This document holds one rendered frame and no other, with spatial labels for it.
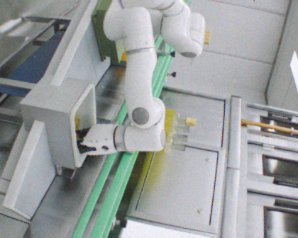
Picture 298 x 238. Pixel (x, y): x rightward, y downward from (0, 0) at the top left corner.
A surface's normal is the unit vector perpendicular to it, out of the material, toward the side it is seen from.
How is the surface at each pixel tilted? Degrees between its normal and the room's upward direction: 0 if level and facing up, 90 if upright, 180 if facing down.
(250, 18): 90
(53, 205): 90
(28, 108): 90
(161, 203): 90
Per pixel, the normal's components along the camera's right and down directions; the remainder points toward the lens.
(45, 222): 0.07, -0.78
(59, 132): -0.22, 0.59
